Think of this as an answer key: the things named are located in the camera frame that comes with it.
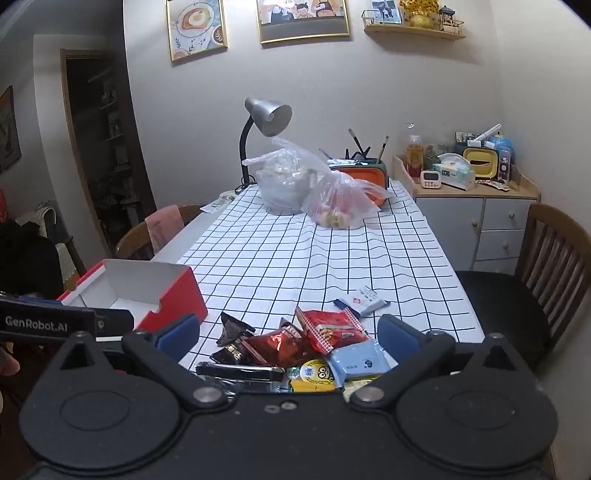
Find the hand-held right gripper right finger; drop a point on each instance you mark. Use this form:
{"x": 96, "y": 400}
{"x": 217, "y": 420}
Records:
{"x": 395, "y": 333}

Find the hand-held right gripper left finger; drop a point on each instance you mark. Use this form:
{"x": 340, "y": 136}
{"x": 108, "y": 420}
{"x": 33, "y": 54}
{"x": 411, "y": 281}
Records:
{"x": 178, "y": 333}

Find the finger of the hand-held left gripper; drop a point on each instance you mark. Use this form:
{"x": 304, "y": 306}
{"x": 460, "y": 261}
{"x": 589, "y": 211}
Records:
{"x": 115, "y": 322}

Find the red and white cardboard box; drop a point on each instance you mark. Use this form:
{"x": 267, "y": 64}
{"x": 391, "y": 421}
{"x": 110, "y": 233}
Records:
{"x": 184, "y": 295}

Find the white blue snack packet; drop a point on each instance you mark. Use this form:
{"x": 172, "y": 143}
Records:
{"x": 362, "y": 300}

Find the light blue snack packet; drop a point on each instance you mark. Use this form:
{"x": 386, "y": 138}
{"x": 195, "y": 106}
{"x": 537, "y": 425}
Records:
{"x": 358, "y": 362}

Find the dark brown small snack packet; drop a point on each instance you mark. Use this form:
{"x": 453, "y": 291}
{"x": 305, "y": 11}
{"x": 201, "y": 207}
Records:
{"x": 233, "y": 339}

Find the pale yellow snack packet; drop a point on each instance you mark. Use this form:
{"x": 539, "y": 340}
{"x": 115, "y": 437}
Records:
{"x": 358, "y": 384}

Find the red snack packet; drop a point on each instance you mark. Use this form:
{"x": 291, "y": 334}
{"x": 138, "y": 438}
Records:
{"x": 330, "y": 330}

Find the black shiny snack packet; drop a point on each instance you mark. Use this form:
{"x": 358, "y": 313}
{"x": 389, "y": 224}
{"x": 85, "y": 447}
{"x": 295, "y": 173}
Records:
{"x": 240, "y": 371}

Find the red-brown shiny cookie packet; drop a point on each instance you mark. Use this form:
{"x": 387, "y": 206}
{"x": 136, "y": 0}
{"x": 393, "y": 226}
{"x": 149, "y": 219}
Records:
{"x": 277, "y": 344}

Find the plastic bag of pink snacks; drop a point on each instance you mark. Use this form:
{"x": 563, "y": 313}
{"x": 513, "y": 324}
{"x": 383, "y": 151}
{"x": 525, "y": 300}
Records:
{"x": 337, "y": 203}

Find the person's left hand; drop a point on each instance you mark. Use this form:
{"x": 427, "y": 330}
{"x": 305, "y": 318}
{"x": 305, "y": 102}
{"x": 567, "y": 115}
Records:
{"x": 7, "y": 364}

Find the black clothing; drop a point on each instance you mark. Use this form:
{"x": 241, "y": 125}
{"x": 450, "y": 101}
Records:
{"x": 27, "y": 258}

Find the armchair with cream cover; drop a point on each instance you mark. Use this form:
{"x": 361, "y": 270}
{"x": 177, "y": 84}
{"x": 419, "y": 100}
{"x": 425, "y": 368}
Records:
{"x": 64, "y": 249}

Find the brown wooden chair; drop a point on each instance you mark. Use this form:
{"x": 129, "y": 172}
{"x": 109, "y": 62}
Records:
{"x": 134, "y": 242}

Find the pink towel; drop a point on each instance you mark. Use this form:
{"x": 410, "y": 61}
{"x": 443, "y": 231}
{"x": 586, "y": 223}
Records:
{"x": 164, "y": 226}

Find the white black checkered tablecloth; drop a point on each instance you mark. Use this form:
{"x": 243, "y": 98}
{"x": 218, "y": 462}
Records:
{"x": 323, "y": 249}

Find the red paper bag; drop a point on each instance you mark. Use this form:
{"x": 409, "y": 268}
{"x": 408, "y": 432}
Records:
{"x": 2, "y": 205}

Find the white leaflet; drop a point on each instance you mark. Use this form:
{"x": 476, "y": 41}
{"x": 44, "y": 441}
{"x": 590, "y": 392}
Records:
{"x": 219, "y": 203}

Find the orange green pen holder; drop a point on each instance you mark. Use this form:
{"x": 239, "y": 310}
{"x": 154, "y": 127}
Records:
{"x": 374, "y": 177}

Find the white kitchen timer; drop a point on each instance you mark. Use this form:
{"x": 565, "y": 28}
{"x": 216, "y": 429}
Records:
{"x": 431, "y": 179}

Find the white wooden cabinet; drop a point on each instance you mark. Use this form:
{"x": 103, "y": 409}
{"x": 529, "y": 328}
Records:
{"x": 503, "y": 217}

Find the green white tissue pack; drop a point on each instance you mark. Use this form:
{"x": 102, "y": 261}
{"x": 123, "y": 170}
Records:
{"x": 455, "y": 173}

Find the dark cushioned wooden chair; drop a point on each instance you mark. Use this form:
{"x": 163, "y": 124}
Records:
{"x": 549, "y": 258}

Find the orange liquid bottle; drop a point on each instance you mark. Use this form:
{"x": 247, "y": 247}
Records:
{"x": 414, "y": 154}

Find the clear bag with grey bowl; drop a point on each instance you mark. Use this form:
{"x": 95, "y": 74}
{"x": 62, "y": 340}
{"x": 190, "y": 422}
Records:
{"x": 281, "y": 184}

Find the dark bookshelf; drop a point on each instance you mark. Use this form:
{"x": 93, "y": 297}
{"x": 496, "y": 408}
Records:
{"x": 111, "y": 138}

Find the black calligraphy brush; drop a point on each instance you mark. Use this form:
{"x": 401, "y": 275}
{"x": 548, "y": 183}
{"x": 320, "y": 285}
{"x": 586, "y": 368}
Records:
{"x": 353, "y": 138}
{"x": 384, "y": 145}

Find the yellow tissue box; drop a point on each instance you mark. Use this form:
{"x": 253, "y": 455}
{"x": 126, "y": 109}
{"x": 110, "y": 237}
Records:
{"x": 482, "y": 164}

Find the white remote control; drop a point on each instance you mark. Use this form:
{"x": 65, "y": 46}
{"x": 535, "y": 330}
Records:
{"x": 505, "y": 168}

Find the blue globe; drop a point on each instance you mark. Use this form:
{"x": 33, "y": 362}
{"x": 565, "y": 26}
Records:
{"x": 501, "y": 145}

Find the white tube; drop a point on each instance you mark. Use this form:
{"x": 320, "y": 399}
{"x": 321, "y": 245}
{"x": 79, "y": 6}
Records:
{"x": 487, "y": 133}

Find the grey desk lamp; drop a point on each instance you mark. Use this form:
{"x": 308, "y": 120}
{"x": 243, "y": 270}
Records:
{"x": 268, "y": 115}

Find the framed food picture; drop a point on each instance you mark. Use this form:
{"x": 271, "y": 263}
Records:
{"x": 196, "y": 27}

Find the small lantern house ornament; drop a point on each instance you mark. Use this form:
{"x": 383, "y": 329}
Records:
{"x": 450, "y": 18}

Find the gold ornament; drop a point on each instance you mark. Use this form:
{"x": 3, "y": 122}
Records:
{"x": 420, "y": 14}

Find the framed figures picture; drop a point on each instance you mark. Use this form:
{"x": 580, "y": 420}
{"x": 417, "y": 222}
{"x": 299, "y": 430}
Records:
{"x": 302, "y": 21}

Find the dark framed wall poster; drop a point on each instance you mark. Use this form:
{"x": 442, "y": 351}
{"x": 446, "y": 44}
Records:
{"x": 8, "y": 129}

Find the wooden wall shelf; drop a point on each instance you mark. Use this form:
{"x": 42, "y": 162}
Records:
{"x": 415, "y": 31}

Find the photo frame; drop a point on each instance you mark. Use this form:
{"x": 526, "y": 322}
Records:
{"x": 385, "y": 11}

